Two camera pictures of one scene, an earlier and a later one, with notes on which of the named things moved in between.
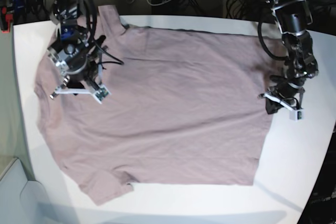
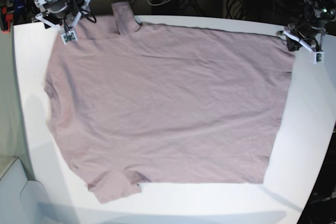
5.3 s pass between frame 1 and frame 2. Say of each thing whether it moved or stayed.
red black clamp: stayed
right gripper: moved
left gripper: moved
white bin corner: stayed
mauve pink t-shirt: moved
